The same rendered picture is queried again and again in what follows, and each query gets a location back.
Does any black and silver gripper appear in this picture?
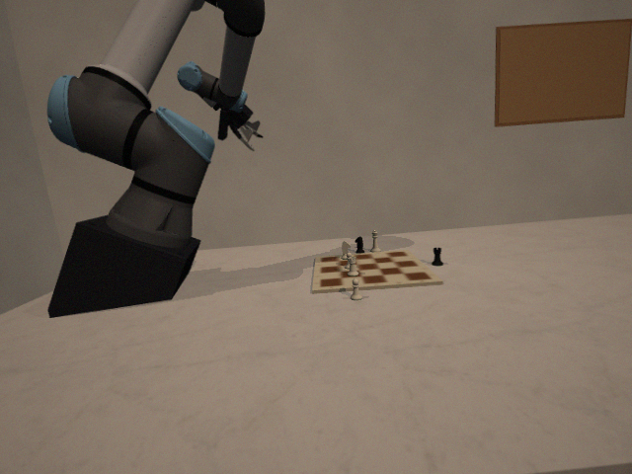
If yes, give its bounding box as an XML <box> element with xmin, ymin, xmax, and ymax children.
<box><xmin>213</xmin><ymin>103</ymin><xmax>263</xmax><ymax>151</ymax></box>

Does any brown and cream chessboard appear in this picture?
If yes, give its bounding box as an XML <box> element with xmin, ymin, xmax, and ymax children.
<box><xmin>312</xmin><ymin>250</ymin><xmax>443</xmax><ymax>294</ymax></box>

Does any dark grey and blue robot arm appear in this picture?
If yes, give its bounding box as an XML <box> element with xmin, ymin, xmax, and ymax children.
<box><xmin>47</xmin><ymin>0</ymin><xmax>265</xmax><ymax>248</ymax></box>

